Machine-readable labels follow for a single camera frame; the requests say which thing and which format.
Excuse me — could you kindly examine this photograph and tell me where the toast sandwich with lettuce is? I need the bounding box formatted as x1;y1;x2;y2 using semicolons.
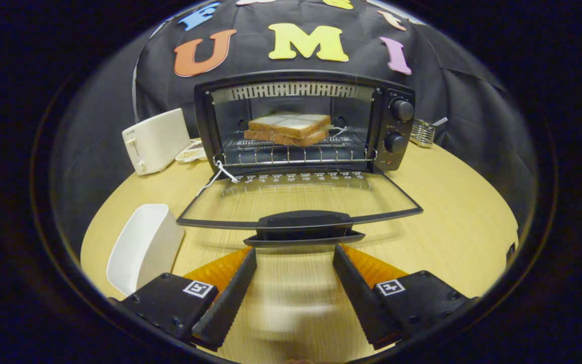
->
244;111;333;147

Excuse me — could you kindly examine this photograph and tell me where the white pop-up toaster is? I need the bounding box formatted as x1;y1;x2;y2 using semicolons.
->
122;108;192;176

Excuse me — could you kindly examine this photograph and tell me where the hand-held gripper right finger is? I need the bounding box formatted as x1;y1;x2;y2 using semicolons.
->
332;244;479;351

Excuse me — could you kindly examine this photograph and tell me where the black toaster oven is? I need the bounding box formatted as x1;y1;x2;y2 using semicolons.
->
176;69;424;248

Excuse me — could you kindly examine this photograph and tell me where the metal wire rack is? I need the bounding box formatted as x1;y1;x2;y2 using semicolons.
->
409;117;449;149

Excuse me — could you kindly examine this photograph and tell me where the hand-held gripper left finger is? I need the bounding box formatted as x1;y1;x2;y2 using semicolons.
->
119;246;258;353

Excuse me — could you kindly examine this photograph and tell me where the black backdrop cloth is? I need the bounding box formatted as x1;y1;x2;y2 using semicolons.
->
51;0;539;243

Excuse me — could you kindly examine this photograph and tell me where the small white dish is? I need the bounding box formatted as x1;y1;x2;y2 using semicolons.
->
175;141;208;163

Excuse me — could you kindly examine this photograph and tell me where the white rectangular container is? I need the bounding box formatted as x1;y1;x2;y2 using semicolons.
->
106;204;185;296

